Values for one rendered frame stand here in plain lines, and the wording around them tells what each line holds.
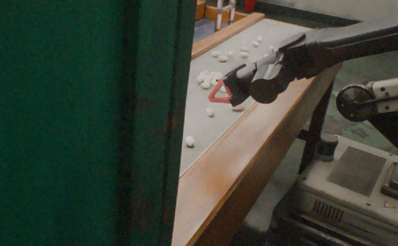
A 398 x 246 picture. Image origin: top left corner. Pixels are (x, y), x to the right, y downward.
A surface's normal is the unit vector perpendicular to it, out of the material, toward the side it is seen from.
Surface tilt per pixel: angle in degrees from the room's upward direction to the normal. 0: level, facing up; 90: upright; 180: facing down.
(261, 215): 0
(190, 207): 0
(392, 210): 0
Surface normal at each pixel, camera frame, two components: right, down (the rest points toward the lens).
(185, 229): 0.11, -0.88
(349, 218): -0.51, 0.34
